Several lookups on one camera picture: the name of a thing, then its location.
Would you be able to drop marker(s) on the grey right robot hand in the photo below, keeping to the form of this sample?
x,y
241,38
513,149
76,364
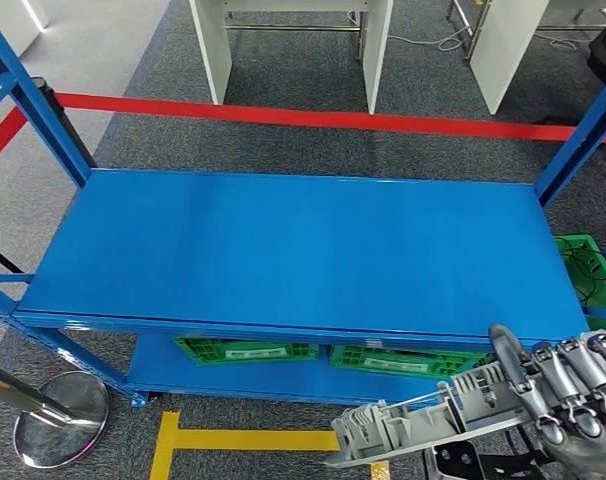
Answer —
x,y
593,450

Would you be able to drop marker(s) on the grey plastic wheel cover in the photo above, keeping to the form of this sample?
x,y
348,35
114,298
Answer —
x,y
408,424

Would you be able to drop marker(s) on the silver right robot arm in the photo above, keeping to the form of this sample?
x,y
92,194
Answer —
x,y
453,460

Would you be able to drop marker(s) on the blue metal shelf rack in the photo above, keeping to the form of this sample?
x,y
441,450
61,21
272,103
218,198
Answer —
x,y
283,252

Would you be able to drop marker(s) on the chrome barrier stanchion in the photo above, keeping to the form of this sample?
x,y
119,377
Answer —
x,y
63,424
70,132

